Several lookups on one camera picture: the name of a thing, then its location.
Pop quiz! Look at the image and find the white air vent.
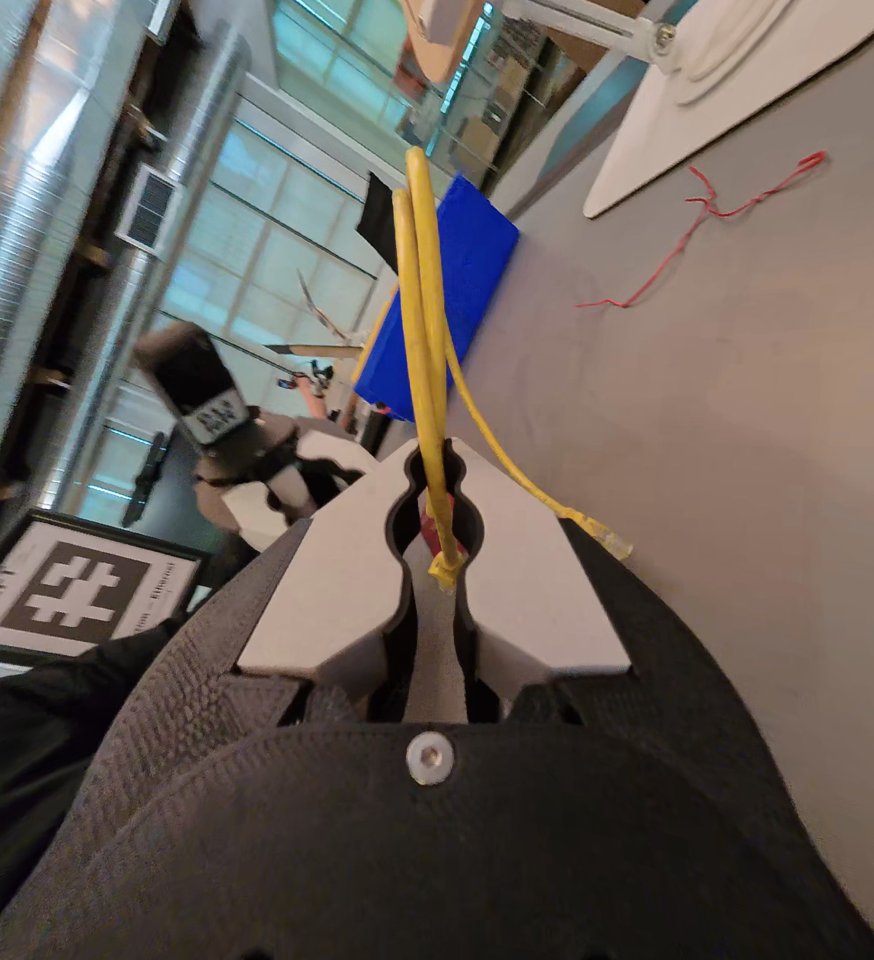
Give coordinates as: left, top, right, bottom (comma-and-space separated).
113, 162, 184, 261

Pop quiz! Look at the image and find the black office chair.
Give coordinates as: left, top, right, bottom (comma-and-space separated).
355, 169, 409, 276

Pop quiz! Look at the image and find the yellow plastic box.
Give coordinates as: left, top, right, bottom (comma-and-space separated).
349, 288, 402, 378

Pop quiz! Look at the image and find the red twist tie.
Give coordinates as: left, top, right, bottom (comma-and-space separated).
574, 150, 829, 312

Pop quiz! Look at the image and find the red ethernet coupler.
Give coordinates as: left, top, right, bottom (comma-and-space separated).
419, 493, 469, 558

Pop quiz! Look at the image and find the blue plastic bin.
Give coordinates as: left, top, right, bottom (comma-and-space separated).
351, 174, 522, 424

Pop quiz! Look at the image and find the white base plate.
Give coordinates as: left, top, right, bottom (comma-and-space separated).
581, 0, 874, 222

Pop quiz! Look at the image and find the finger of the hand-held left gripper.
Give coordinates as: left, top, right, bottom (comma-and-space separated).
221, 478, 319, 554
296, 431, 383, 490

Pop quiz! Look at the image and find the silver ventilation duct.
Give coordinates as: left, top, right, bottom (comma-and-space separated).
0, 0, 154, 528
41, 21, 252, 513

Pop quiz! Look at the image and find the black wall monitor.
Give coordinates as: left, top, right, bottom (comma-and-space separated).
120, 429, 222, 558

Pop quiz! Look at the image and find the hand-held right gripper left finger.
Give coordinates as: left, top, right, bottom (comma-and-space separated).
236, 437, 432, 723

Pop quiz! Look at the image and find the white plastic bar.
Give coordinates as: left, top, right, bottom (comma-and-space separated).
503, 0, 679, 55

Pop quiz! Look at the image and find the yellow ethernet cable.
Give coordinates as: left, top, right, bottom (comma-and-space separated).
392, 144, 634, 595

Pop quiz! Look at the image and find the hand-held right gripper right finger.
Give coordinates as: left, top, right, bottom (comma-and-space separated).
444, 438, 633, 723

